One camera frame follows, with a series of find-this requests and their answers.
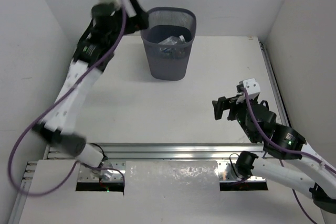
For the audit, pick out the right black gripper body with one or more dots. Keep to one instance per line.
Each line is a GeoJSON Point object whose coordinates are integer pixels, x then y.
{"type": "Point", "coordinates": [236, 110]}

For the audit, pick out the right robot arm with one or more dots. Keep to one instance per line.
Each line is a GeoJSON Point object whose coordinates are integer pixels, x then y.
{"type": "Point", "coordinates": [314, 177]}

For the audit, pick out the aluminium front rail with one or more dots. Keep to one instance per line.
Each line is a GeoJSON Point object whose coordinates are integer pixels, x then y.
{"type": "Point", "coordinates": [118, 154]}

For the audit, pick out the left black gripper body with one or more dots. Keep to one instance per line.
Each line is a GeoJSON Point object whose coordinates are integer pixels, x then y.
{"type": "Point", "coordinates": [133, 21]}

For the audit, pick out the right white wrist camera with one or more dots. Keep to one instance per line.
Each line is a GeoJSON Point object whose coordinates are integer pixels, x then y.
{"type": "Point", "coordinates": [251, 86]}

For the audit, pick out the grey mesh waste bin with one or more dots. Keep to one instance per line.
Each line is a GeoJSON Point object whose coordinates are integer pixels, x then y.
{"type": "Point", "coordinates": [169, 62]}

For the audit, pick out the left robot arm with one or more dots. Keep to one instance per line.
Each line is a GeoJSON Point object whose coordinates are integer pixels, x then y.
{"type": "Point", "coordinates": [94, 50]}

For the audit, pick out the white label water bottle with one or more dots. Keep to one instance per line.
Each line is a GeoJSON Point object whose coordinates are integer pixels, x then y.
{"type": "Point", "coordinates": [172, 40]}

